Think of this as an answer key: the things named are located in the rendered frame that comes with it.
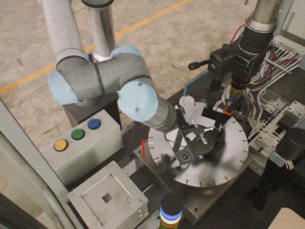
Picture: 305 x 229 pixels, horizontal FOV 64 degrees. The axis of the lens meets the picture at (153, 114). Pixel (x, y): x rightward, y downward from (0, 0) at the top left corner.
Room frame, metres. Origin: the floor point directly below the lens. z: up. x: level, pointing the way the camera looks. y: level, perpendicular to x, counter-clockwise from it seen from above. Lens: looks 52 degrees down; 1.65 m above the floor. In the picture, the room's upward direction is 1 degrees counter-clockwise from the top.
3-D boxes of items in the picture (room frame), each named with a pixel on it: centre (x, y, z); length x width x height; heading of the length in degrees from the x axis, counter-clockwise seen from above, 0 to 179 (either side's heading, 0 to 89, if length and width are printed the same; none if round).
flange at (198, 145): (0.45, -0.15, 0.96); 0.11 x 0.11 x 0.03
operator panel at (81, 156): (0.50, 0.27, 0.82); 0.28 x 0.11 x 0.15; 131
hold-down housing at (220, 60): (0.51, -0.18, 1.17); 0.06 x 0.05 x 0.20; 122
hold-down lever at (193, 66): (0.51, -0.14, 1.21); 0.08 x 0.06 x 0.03; 131
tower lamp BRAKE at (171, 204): (0.16, -0.03, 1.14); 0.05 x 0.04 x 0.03; 41
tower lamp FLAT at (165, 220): (0.16, -0.03, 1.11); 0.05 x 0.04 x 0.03; 41
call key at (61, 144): (0.46, 0.33, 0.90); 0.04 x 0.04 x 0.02
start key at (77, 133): (0.51, 0.28, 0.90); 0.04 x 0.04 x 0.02
